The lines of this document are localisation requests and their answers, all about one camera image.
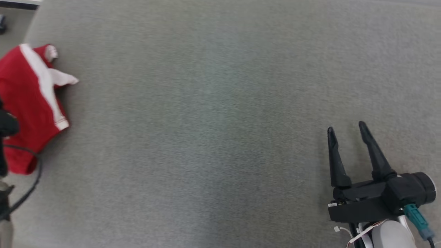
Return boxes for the red shorts with white stripe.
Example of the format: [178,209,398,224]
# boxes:
[0,43,80,175]

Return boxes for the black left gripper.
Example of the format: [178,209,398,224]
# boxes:
[0,100,20,178]

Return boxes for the grey fabric sofa cushion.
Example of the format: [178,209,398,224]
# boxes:
[0,0,441,248]

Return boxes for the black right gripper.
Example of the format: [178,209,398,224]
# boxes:
[326,121,404,223]

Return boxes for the teal right camera connector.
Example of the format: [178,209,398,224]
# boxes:
[402,203,435,240]

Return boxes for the white wall baseboard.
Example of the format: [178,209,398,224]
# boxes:
[0,0,44,11]

